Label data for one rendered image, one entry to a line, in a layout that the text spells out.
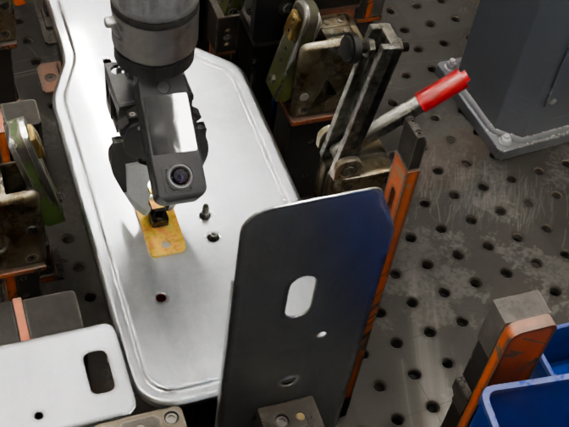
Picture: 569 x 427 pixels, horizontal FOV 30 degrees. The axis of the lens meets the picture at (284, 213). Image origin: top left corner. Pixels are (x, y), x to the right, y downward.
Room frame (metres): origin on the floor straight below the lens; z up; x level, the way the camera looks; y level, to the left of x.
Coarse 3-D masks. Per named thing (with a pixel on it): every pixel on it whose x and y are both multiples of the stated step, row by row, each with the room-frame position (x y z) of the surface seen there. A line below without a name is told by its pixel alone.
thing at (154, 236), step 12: (156, 204) 0.69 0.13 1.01; (144, 216) 0.67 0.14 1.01; (156, 216) 0.68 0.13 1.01; (168, 216) 0.68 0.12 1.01; (144, 228) 0.66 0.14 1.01; (156, 228) 0.66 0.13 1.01; (168, 228) 0.66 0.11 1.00; (156, 240) 0.65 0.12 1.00; (168, 240) 0.65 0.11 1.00; (180, 240) 0.65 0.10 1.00; (156, 252) 0.63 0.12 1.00; (168, 252) 0.64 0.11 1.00
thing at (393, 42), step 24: (384, 24) 0.78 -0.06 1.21; (360, 48) 0.74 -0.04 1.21; (384, 48) 0.75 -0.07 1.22; (408, 48) 0.77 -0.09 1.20; (360, 72) 0.77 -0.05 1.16; (384, 72) 0.75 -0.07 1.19; (360, 96) 0.74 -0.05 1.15; (336, 120) 0.76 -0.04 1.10; (360, 120) 0.74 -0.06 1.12; (360, 144) 0.74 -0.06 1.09
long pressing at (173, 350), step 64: (64, 0) 0.99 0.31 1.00; (64, 64) 0.88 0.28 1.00; (192, 64) 0.91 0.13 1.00; (64, 128) 0.78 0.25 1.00; (256, 128) 0.83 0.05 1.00; (256, 192) 0.73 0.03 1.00; (128, 256) 0.63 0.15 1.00; (192, 256) 0.64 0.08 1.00; (128, 320) 0.55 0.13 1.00; (192, 320) 0.56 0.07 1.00; (192, 384) 0.49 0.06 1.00
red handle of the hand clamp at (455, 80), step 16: (448, 80) 0.80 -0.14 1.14; (464, 80) 0.80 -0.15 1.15; (416, 96) 0.79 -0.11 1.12; (432, 96) 0.79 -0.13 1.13; (448, 96) 0.79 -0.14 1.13; (400, 112) 0.78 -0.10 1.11; (416, 112) 0.78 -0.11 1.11; (384, 128) 0.77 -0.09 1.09; (336, 144) 0.76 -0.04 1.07; (368, 144) 0.76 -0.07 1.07
